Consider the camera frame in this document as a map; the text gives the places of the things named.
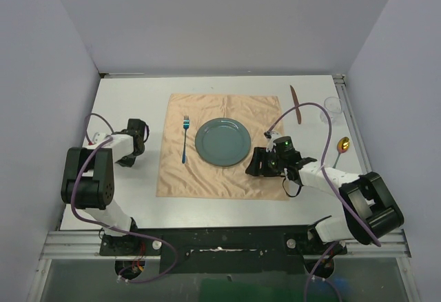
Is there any iridescent gold spoon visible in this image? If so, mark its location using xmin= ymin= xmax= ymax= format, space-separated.
xmin=333 ymin=137 xmax=351 ymax=168

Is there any peach satin cloth napkin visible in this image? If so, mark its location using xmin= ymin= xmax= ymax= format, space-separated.
xmin=156 ymin=93 xmax=288 ymax=201

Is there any blue fork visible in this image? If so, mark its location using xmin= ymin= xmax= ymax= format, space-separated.
xmin=182 ymin=115 xmax=190 ymax=164

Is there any teal round plate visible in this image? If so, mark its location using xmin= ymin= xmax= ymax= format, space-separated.
xmin=195 ymin=118 xmax=252 ymax=168

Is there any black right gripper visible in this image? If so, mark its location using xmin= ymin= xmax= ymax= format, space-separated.
xmin=247 ymin=147 xmax=287 ymax=177

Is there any copper table knife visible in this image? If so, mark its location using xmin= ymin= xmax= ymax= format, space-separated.
xmin=290 ymin=85 xmax=302 ymax=125

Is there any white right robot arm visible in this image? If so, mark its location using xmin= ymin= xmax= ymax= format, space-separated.
xmin=245 ymin=136 xmax=404 ymax=253

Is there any clear drinking glass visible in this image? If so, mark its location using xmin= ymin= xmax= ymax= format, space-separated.
xmin=323 ymin=97 xmax=344 ymax=125

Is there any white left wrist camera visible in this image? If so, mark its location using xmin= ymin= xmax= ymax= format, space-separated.
xmin=90 ymin=132 xmax=108 ymax=144

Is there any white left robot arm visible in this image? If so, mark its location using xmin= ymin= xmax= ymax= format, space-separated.
xmin=61 ymin=119 xmax=150 ymax=254

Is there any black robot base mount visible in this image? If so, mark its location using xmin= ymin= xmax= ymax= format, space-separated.
xmin=99 ymin=225 xmax=330 ymax=279

